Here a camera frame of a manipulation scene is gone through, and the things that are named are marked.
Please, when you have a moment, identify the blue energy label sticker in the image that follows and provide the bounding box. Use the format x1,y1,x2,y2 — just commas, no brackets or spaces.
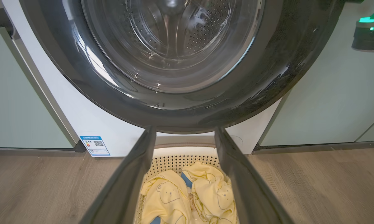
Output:
80,136,110,156

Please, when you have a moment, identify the white front-load washing machine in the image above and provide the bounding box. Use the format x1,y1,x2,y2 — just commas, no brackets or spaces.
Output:
2,0,282,157

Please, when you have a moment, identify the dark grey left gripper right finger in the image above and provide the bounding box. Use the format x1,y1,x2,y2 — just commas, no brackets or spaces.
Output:
215,127,295,224

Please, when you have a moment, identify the pale yellow bear-print garment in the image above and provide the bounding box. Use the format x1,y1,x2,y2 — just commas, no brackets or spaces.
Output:
141,170,192,224
182,162,237,224

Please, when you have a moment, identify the white perforated laundry basket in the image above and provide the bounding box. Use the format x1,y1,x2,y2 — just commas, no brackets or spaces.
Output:
134,144,240,224

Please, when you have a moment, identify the wide pale green cabinet door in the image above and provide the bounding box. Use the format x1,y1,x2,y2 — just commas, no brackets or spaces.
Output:
259,0,374,147

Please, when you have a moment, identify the steel washer drum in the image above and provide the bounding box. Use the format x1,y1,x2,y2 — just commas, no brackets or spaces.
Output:
125,0,234,59

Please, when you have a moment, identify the dark cabinet plinth strip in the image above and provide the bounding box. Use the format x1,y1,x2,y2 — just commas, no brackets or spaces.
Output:
0,142,86,155
253,140,374,154

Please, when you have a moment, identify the round dark glass washer door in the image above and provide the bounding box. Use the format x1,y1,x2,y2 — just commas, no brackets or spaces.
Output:
19,0,346,134

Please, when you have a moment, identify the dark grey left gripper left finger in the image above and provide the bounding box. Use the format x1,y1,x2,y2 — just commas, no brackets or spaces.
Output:
80,126,157,224

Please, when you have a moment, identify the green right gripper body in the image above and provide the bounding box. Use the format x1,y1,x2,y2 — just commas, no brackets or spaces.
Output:
351,0,374,52

